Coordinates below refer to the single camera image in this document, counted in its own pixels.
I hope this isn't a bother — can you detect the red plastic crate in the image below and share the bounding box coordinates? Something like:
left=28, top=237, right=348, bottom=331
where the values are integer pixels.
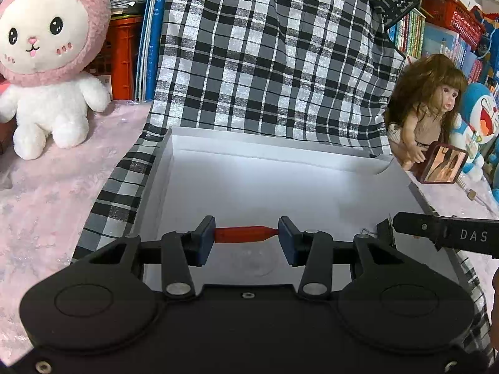
left=83, top=15, right=143, bottom=101

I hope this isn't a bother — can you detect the clear suction cup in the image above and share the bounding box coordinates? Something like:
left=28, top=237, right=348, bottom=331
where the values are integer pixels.
left=233, top=247, right=280, bottom=278

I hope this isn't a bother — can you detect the white charging cable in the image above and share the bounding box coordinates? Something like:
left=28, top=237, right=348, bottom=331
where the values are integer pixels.
left=455, top=178, right=499, bottom=219

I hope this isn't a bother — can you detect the red marker pen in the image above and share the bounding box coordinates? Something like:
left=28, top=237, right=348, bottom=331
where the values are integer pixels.
left=214, top=225, right=280, bottom=243

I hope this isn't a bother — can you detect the pink floral tablecloth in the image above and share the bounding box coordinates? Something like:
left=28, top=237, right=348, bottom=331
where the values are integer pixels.
left=0, top=99, right=499, bottom=364

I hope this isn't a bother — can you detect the white shallow cardboard box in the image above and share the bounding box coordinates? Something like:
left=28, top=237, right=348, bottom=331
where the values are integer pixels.
left=134, top=126, right=475, bottom=294

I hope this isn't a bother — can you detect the red plastic basket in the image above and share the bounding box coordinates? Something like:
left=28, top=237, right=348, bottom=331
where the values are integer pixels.
left=419, top=0, right=486, bottom=51

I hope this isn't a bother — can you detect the person's right forearm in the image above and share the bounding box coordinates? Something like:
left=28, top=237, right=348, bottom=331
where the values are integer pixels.
left=489, top=268, right=499, bottom=353

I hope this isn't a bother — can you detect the brown haired baby doll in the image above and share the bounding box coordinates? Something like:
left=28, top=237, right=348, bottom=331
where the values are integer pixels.
left=384, top=54, right=469, bottom=172

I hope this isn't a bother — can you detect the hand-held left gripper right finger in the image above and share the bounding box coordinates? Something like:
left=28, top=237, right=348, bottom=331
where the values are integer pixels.
left=278, top=216, right=414, bottom=297

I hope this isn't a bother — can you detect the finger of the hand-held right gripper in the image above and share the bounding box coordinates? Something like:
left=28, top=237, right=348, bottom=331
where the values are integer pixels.
left=392, top=212, right=442, bottom=248

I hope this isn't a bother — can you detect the blue white cat plush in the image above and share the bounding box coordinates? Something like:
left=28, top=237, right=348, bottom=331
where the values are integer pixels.
left=448, top=82, right=499, bottom=182

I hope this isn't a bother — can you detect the black binder clip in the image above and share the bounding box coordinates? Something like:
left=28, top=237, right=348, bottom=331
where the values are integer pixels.
left=361, top=218, right=399, bottom=248

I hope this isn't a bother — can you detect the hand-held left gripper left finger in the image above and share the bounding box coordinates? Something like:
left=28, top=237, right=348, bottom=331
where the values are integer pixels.
left=83, top=216, right=216, bottom=299

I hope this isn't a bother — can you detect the black white checked cloth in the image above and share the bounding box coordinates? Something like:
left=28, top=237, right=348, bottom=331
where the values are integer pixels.
left=72, top=0, right=494, bottom=363

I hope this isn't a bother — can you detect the pink white bunny plush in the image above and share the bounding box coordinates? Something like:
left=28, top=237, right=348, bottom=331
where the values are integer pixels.
left=0, top=0, right=112, bottom=161

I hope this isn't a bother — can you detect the row of thin blue books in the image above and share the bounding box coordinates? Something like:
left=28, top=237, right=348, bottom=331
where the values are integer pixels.
left=136, top=0, right=173, bottom=102

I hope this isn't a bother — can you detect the row of upright books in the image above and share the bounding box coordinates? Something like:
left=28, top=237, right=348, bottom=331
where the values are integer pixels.
left=387, top=7, right=499, bottom=98

